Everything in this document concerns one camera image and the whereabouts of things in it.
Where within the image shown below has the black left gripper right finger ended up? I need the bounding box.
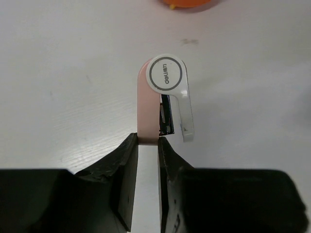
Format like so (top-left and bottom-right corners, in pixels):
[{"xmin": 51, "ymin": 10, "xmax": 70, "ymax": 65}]
[{"xmin": 158, "ymin": 137, "xmax": 308, "ymax": 233}]

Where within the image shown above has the orange round desk organizer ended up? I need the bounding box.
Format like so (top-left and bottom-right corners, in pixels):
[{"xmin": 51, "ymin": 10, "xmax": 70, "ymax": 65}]
[{"xmin": 161, "ymin": 0, "xmax": 211, "ymax": 10}]

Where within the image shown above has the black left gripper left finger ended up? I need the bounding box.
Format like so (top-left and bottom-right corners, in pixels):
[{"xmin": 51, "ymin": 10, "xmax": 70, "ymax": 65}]
[{"xmin": 0, "ymin": 133, "xmax": 138, "ymax": 233}]

